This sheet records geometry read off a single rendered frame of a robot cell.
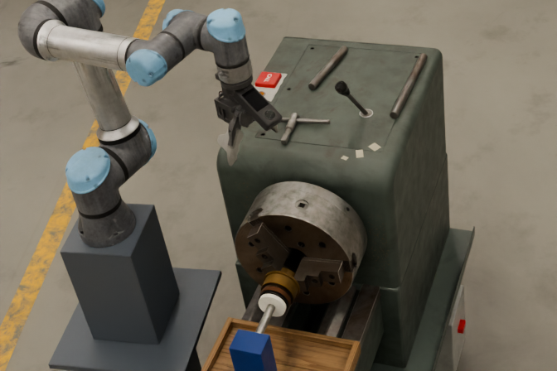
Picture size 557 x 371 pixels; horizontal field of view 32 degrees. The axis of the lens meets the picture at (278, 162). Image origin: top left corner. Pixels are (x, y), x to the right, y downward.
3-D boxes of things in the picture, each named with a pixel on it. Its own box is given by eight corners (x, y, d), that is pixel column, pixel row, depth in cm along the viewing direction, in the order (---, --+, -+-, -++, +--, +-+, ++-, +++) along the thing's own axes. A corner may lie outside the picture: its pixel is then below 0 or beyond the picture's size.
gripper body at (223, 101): (241, 103, 226) (232, 60, 219) (267, 117, 221) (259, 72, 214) (217, 121, 223) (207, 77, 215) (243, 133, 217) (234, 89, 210)
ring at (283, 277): (265, 259, 239) (252, 286, 233) (301, 265, 236) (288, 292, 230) (271, 286, 245) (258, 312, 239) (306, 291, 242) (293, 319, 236)
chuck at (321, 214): (246, 260, 265) (247, 175, 244) (358, 293, 258) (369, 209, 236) (234, 284, 259) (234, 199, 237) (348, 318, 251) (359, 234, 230)
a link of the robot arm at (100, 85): (99, 181, 261) (21, 0, 231) (135, 149, 270) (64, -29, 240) (131, 190, 254) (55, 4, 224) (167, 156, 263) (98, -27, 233)
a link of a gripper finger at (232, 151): (217, 157, 225) (229, 120, 223) (234, 167, 221) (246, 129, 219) (207, 157, 222) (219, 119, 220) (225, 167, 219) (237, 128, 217)
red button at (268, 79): (263, 76, 280) (261, 70, 279) (282, 79, 278) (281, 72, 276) (255, 89, 276) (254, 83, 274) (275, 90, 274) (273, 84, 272)
